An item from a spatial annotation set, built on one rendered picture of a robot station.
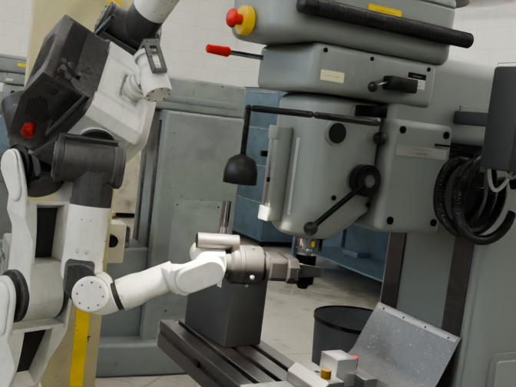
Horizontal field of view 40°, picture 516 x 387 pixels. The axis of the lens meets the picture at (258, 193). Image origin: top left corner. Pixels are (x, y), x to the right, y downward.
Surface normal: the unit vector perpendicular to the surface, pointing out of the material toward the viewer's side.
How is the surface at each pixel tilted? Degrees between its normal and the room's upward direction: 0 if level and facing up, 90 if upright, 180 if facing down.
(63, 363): 90
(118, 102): 57
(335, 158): 90
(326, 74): 90
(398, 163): 90
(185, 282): 101
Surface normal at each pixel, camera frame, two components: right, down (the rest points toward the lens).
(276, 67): -0.87, -0.06
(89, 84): 0.67, -0.41
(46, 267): 0.72, 0.22
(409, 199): 0.48, 0.15
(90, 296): 0.11, 0.03
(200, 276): 0.21, 0.31
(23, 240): -0.68, -0.01
